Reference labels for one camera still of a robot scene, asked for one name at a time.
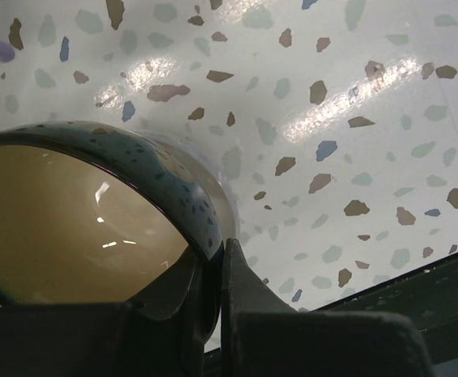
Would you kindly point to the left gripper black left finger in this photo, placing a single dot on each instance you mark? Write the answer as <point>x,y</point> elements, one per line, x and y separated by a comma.
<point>155,333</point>

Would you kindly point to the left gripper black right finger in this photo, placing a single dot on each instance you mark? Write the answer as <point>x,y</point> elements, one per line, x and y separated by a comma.
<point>263,336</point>

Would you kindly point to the blue floral bowl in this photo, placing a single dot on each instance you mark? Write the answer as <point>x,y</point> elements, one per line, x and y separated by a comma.
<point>91,213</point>

